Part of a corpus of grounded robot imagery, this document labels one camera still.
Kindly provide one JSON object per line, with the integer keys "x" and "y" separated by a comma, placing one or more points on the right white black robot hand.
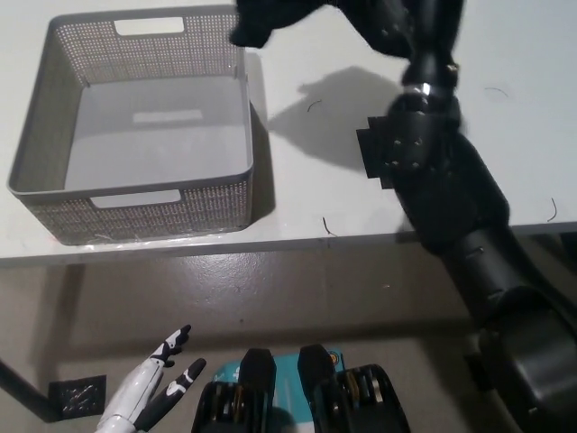
{"x": 405, "y": 27}

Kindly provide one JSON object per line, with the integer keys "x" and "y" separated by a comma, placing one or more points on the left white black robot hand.
{"x": 140, "y": 383}

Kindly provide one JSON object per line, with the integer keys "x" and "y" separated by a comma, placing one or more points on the black t-shirt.
{"x": 270, "y": 20}

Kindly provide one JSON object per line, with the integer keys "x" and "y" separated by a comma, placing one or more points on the black floor tape patch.
{"x": 77, "y": 396}

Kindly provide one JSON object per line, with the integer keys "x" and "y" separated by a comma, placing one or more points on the black ribbed robot torso block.
{"x": 239, "y": 397}
{"x": 351, "y": 397}

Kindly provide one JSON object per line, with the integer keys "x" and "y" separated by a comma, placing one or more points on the dark metal table leg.
{"x": 22, "y": 388}
{"x": 570, "y": 243}

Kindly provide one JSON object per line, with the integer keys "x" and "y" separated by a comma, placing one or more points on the black tape patch on table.
{"x": 372, "y": 153}

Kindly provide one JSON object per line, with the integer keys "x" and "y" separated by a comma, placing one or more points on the gray perforated plastic basket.
{"x": 144, "y": 135}

